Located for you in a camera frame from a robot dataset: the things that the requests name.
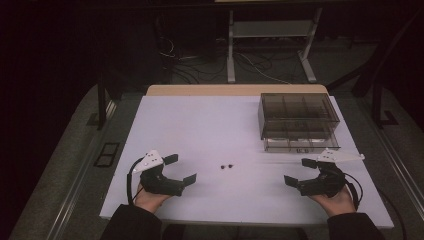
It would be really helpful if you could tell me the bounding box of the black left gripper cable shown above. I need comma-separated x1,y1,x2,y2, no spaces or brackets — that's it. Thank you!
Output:
126,157,145,206

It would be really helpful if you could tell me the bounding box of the smoky clear drawer organizer box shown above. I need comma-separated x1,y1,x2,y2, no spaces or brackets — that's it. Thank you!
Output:
257,92,341,155

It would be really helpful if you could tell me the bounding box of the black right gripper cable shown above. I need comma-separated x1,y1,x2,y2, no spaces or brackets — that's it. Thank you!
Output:
343,171,408,240

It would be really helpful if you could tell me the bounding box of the person's left hand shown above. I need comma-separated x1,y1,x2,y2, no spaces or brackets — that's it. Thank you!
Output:
134,184,173,215

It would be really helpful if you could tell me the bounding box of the grey metal desk frame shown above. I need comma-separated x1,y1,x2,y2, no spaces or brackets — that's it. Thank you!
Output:
225,7,324,84

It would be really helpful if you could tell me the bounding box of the person's right hand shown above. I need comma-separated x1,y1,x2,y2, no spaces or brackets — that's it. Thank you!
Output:
307,187,357,219

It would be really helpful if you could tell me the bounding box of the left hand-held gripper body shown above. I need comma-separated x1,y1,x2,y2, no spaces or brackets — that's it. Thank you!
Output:
132,149,186,198

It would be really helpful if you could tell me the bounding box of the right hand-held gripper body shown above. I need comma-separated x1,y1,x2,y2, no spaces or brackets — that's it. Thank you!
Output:
297,147,366,199

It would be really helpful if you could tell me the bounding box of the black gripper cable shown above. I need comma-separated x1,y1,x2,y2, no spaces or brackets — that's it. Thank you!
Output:
126,157,145,206
343,171,408,240

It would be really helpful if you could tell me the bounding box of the black floor socket frame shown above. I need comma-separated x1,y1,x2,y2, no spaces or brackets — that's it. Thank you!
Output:
93,142,121,168

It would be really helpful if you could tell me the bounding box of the black metal stand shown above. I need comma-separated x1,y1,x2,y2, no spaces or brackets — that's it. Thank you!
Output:
370,81,400,130

